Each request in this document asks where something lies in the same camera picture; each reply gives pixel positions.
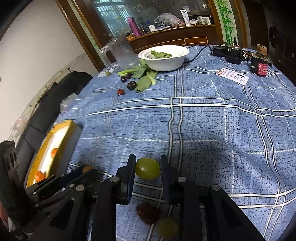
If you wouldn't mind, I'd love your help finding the white tall box on shelf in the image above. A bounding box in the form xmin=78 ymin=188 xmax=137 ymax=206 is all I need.
xmin=180 ymin=9 xmax=191 ymax=26

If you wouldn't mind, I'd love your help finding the black red battery pack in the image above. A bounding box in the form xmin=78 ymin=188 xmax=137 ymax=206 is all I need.
xmin=249 ymin=53 xmax=268 ymax=77

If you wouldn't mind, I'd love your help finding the white paper card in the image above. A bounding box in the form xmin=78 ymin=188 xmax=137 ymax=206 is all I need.
xmin=216 ymin=68 xmax=249 ymax=86

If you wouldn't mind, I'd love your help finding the far dark plum small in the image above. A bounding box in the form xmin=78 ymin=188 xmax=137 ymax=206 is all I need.
xmin=121 ymin=76 xmax=127 ymax=83

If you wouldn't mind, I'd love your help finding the pink thermos bottle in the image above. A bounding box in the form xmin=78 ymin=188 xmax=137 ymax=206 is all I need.
xmin=127 ymin=17 xmax=142 ymax=37

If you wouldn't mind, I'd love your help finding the green leafy vegetable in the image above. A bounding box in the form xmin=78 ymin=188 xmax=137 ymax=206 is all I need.
xmin=118 ymin=59 xmax=158 ymax=92

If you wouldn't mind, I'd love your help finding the white bowl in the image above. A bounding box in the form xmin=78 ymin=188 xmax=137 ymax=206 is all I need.
xmin=138 ymin=45 xmax=190 ymax=72

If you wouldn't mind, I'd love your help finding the black power cable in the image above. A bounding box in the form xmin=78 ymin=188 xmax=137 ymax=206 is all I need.
xmin=184 ymin=44 xmax=223 ymax=64

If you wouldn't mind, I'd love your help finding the far red jujube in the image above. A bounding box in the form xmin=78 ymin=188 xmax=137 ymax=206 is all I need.
xmin=117 ymin=89 xmax=125 ymax=95

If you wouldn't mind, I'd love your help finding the wooden cabinet shelf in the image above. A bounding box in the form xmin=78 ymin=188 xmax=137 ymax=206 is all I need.
xmin=129 ymin=25 xmax=223 ymax=54

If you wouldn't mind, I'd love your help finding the yellow rimmed white foam tray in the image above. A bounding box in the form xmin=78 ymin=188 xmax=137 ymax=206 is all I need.
xmin=26 ymin=120 xmax=82 ymax=188

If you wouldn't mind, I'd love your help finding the clear plastic bag on shelf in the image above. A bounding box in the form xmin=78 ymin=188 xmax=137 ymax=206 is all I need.
xmin=154 ymin=13 xmax=185 ymax=28

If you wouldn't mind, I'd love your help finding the clear plastic bag on sofa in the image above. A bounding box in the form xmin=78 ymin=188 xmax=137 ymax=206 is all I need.
xmin=60 ymin=93 xmax=77 ymax=113

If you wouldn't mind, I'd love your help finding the black sofa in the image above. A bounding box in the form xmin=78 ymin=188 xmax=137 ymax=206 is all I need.
xmin=16 ymin=71 xmax=92 ymax=183

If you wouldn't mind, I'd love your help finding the blue plaid tablecloth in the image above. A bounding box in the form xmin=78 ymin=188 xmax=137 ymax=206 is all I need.
xmin=56 ymin=46 xmax=295 ymax=240

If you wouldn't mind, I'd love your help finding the medium orange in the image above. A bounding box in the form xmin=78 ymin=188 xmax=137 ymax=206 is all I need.
xmin=34 ymin=171 xmax=46 ymax=182

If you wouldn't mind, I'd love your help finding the brown kiwi fruit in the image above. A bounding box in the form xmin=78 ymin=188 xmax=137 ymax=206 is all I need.
xmin=82 ymin=166 xmax=93 ymax=173

